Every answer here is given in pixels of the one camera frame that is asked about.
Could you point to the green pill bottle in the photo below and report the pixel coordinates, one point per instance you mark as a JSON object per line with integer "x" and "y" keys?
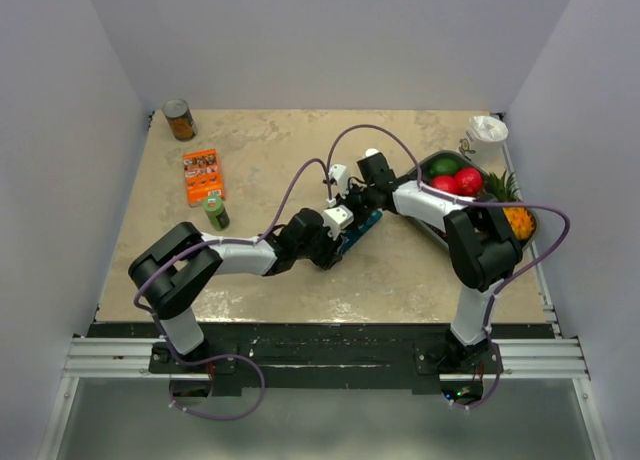
{"x": 216, "y": 212}

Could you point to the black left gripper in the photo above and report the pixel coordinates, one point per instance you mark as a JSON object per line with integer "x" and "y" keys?
{"x": 330, "y": 254}

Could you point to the tin food can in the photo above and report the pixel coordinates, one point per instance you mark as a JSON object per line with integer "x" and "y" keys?
{"x": 180, "y": 119}

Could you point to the green apple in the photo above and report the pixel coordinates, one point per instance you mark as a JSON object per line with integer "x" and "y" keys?
{"x": 443, "y": 166}

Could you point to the small pineapple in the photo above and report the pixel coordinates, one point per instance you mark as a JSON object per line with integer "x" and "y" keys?
{"x": 505, "y": 190}

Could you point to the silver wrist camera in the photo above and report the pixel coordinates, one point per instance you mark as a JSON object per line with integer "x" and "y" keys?
{"x": 337, "y": 219}
{"x": 339, "y": 176}

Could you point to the red apple left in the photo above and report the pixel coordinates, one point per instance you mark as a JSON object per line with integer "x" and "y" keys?
{"x": 445, "y": 184}

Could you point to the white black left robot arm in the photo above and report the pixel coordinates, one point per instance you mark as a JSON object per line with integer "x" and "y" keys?
{"x": 173, "y": 271}

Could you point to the grey fruit tray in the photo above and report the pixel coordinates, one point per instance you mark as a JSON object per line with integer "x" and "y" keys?
{"x": 463, "y": 163}

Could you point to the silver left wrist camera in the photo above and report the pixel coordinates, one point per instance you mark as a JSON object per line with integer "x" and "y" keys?
{"x": 337, "y": 219}

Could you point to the white paper cup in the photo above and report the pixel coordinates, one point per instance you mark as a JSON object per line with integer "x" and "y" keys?
{"x": 483, "y": 139}

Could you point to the orange cardboard box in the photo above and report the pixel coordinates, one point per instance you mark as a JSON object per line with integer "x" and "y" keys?
{"x": 203, "y": 176}

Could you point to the teal weekly pill organizer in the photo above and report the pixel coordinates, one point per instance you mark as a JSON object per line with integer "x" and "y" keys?
{"x": 356, "y": 231}

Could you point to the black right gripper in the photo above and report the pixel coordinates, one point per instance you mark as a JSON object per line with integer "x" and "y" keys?
{"x": 358, "y": 218}

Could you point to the black table edge rail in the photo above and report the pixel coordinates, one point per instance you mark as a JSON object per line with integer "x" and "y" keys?
{"x": 237, "y": 357}

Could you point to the aluminium frame rail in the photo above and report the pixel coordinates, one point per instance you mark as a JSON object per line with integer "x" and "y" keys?
{"x": 122, "y": 358}

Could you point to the red apple right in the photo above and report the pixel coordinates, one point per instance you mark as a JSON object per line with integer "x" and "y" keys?
{"x": 470, "y": 182}

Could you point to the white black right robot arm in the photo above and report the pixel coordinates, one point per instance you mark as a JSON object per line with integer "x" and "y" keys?
{"x": 482, "y": 247}

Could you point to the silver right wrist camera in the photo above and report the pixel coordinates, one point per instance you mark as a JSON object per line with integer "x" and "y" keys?
{"x": 339, "y": 176}

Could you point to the red apple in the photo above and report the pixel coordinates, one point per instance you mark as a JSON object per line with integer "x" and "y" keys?
{"x": 470, "y": 182}
{"x": 445, "y": 184}

